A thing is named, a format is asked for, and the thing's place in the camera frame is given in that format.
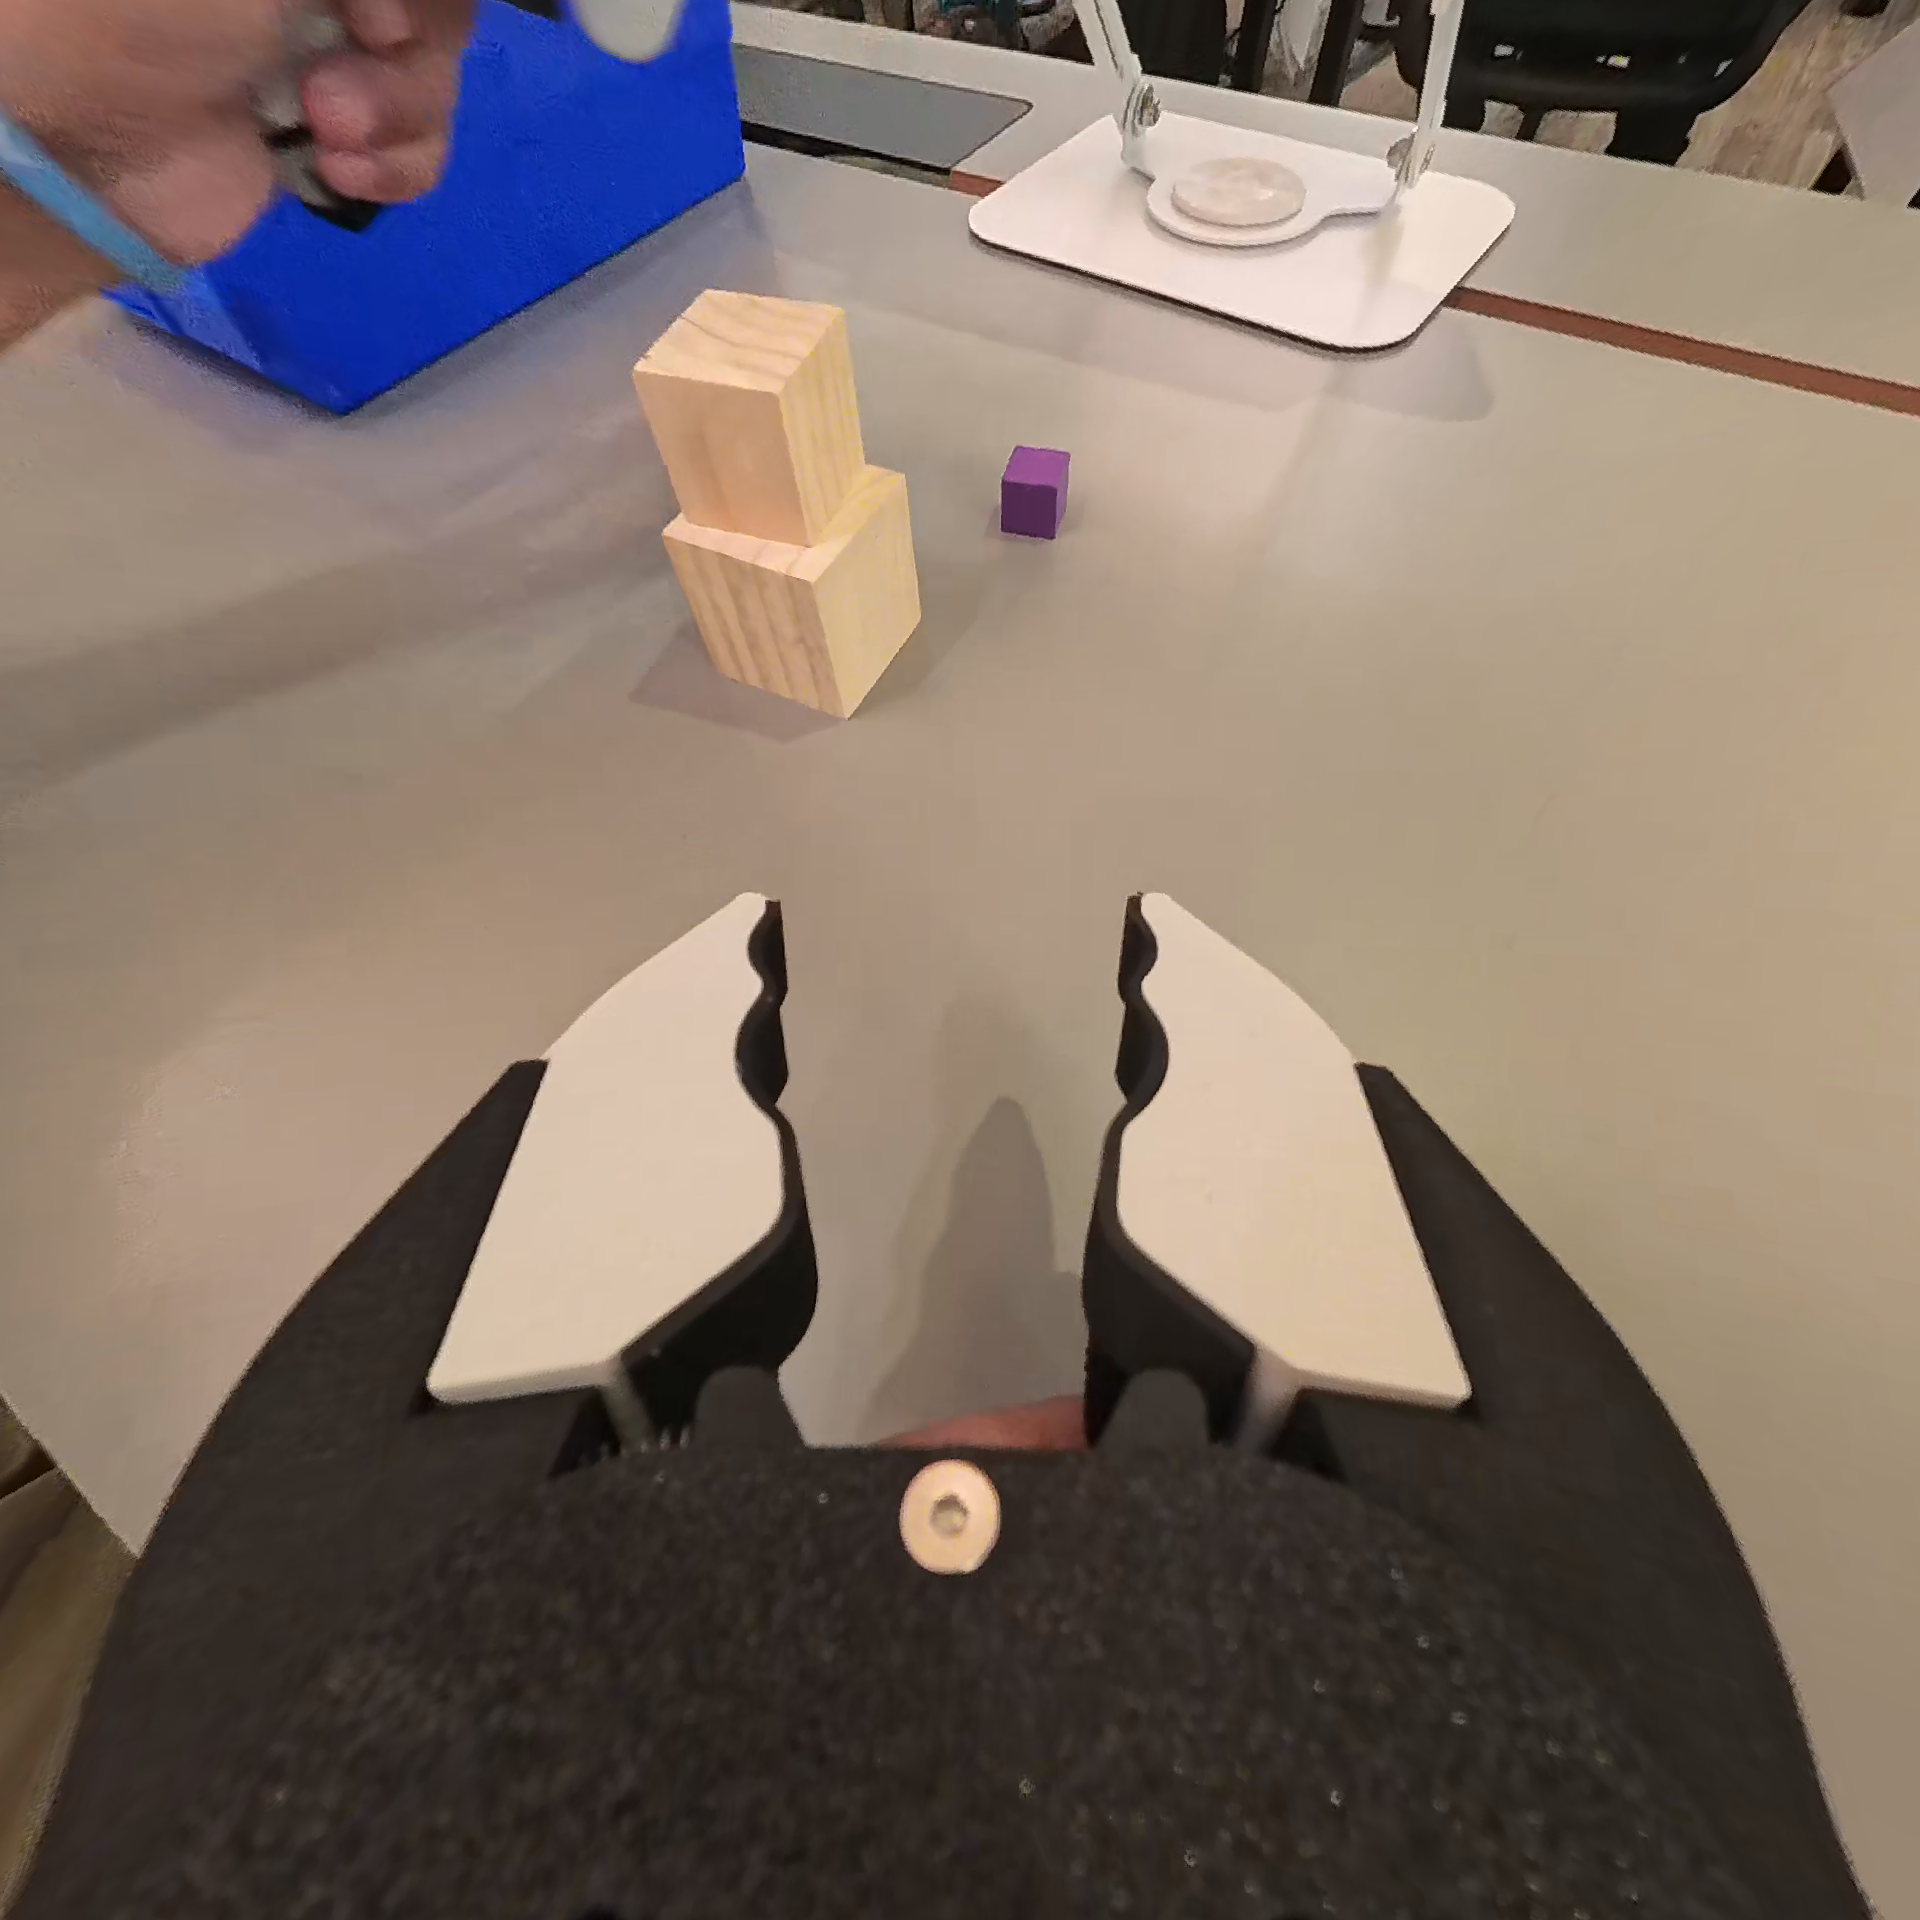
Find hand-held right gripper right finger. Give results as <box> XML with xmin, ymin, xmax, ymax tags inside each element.
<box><xmin>1080</xmin><ymin>892</ymin><xmax>1472</xmax><ymax>1430</ymax></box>

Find blue wristband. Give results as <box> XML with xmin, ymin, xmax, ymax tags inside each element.
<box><xmin>0</xmin><ymin>115</ymin><xmax>200</xmax><ymax>301</ymax></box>

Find white slanted panel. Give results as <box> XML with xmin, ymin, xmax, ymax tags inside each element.
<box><xmin>1831</xmin><ymin>15</ymin><xmax>1920</xmax><ymax>205</ymax></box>

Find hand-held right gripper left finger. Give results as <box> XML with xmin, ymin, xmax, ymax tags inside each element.
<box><xmin>426</xmin><ymin>895</ymin><xmax>821</xmax><ymax>1430</ymax></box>

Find medium wooden cube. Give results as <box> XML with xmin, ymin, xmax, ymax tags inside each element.
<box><xmin>632</xmin><ymin>293</ymin><xmax>868</xmax><ymax>549</ymax></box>

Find person's left hand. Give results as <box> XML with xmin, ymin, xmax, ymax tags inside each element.
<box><xmin>0</xmin><ymin>0</ymin><xmax>482</xmax><ymax>271</ymax></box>

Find large wooden cube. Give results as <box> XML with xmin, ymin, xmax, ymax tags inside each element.
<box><xmin>660</xmin><ymin>467</ymin><xmax>922</xmax><ymax>722</ymax></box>

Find black office chair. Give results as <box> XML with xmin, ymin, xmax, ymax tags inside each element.
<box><xmin>1396</xmin><ymin>0</ymin><xmax>1817</xmax><ymax>166</ymax></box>

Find blue plastic bin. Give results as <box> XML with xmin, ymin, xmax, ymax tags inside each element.
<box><xmin>104</xmin><ymin>0</ymin><xmax>749</xmax><ymax>416</ymax></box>

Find white folding stand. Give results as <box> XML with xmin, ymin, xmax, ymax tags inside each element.
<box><xmin>967</xmin><ymin>0</ymin><xmax>1519</xmax><ymax>352</ymax></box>

